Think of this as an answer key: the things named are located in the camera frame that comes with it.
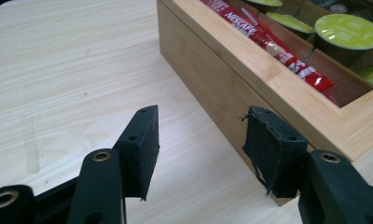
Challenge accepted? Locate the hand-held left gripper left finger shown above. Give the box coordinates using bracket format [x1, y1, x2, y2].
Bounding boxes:
[112, 105, 161, 202]

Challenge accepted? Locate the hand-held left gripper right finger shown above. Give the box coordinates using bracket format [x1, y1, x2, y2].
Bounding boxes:
[242, 105, 310, 199]

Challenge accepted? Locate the wooden tea box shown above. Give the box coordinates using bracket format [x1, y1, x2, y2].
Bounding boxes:
[156, 0, 373, 207]

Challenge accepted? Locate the green coffee capsule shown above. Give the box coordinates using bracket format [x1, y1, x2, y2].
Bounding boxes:
[245, 0, 283, 14]
[312, 13, 373, 67]
[354, 67, 373, 89]
[265, 11, 316, 40]

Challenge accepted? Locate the pile of red stick sachets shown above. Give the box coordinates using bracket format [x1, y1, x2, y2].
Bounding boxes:
[200, 0, 339, 105]

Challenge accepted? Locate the pile of dark coffee capsules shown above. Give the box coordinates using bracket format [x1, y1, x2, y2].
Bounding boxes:
[311, 0, 373, 16]

